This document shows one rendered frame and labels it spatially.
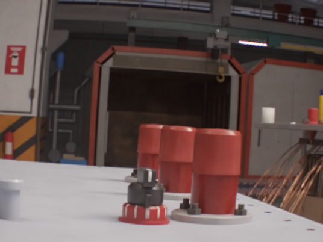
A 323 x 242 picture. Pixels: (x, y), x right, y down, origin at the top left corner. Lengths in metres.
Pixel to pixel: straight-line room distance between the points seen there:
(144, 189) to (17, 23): 10.77
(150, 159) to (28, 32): 10.05
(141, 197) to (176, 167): 0.38
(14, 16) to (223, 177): 10.76
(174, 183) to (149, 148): 0.33
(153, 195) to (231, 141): 0.14
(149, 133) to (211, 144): 0.66
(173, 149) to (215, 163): 0.33
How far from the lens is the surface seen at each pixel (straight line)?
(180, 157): 1.40
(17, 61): 11.68
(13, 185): 0.95
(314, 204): 3.98
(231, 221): 1.07
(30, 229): 0.89
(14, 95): 11.66
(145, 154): 1.73
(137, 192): 1.03
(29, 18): 11.75
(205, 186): 1.08
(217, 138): 1.08
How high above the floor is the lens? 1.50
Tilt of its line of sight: level
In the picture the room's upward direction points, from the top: 3 degrees clockwise
